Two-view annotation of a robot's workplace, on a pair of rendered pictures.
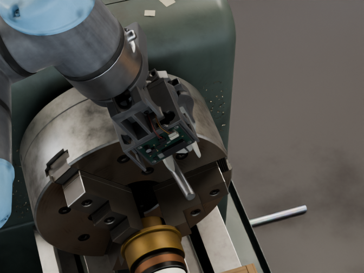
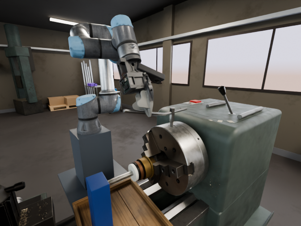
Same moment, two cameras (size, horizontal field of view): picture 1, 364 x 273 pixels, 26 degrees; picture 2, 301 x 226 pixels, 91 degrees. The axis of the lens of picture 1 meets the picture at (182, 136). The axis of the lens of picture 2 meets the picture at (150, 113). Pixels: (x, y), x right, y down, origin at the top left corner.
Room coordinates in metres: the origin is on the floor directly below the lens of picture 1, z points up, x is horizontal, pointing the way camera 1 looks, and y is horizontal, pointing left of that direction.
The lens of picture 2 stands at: (0.44, -0.48, 1.47)
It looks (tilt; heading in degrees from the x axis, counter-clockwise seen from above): 16 degrees down; 72
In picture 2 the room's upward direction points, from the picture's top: straight up
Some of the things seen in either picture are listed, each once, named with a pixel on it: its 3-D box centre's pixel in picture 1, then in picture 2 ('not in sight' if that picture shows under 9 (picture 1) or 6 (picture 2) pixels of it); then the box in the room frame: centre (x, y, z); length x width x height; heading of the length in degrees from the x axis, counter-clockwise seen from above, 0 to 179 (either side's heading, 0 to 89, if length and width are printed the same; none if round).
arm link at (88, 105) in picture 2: not in sight; (88, 105); (0.34, 0.50, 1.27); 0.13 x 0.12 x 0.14; 8
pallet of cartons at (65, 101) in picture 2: not in sight; (65, 102); (-1.13, 6.55, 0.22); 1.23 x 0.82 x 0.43; 24
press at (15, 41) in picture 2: not in sight; (21, 71); (-2.22, 6.00, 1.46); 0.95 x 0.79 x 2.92; 114
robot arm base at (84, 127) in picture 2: not in sight; (88, 123); (0.34, 0.50, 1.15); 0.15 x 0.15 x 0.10
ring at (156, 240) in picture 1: (154, 253); (144, 167); (0.58, 0.04, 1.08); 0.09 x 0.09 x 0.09; 17
